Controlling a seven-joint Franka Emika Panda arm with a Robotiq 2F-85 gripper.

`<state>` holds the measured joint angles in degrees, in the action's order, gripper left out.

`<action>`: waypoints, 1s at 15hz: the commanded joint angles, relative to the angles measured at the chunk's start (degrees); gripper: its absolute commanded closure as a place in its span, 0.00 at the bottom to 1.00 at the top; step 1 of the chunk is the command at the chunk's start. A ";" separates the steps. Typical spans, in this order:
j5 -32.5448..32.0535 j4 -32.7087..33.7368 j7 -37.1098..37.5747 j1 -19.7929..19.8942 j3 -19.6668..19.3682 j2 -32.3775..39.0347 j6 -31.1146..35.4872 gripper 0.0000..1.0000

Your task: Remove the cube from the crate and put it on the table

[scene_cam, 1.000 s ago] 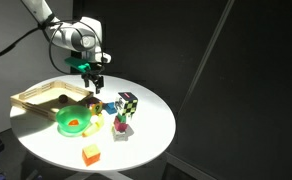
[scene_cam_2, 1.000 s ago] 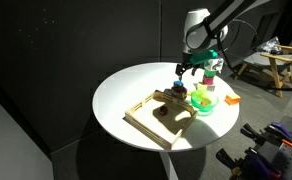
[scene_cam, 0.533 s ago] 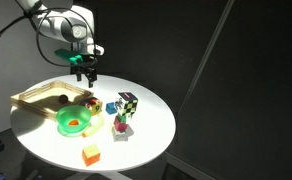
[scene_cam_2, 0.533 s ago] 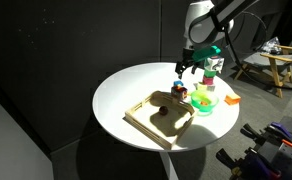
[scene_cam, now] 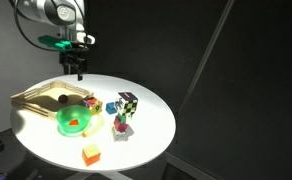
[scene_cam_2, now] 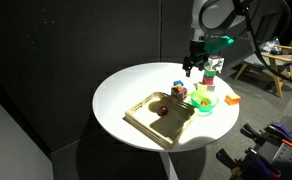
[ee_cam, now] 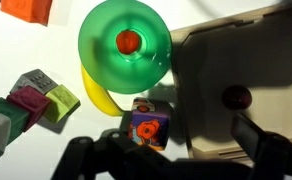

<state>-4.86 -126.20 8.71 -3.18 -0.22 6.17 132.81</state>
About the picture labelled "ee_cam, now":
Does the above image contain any green translucent bowl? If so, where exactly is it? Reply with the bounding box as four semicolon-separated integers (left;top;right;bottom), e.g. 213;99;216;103
78;0;173;95

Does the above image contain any dark red ball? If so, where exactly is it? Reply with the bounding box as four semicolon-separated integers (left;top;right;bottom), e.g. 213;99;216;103
221;84;254;111

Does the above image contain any grey block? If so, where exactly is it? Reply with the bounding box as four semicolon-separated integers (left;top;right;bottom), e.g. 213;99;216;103
9;68;59;96

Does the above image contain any yellow-green block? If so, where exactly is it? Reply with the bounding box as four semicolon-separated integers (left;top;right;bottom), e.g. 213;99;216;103
43;84;82;125

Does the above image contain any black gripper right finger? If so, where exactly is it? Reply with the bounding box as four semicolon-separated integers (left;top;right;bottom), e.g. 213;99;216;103
230;112;292;180

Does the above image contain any yellow toy banana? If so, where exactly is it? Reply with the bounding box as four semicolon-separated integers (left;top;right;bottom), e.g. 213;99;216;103
80;63;125;117

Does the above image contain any magenta block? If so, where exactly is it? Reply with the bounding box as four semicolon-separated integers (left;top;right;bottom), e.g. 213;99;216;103
6;85;52;133

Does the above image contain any orange block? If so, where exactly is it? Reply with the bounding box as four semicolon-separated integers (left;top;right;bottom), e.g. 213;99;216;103
0;0;54;26

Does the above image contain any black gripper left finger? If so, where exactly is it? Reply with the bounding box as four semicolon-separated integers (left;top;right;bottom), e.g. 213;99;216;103
50;128;177;180

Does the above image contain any red toy strawberry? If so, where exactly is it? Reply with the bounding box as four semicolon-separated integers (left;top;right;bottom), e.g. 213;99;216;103
115;29;143;56

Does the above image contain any wooden slatted crate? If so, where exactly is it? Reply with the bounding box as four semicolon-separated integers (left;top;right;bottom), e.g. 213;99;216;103
169;0;292;162

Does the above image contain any green block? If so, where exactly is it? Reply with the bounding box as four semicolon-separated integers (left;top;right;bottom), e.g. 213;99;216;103
0;97;31;146

